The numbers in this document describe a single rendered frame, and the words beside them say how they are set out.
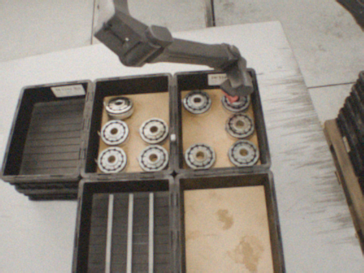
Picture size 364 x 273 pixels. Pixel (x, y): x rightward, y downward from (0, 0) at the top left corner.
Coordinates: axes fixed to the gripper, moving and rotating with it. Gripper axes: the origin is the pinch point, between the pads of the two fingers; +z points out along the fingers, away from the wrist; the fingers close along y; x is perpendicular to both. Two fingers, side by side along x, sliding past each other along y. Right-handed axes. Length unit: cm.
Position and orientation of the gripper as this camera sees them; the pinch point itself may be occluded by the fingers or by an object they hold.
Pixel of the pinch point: (235, 97)
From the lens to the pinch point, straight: 126.4
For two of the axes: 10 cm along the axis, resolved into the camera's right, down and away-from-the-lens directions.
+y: 7.4, -6.2, 2.5
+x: -6.6, -6.2, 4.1
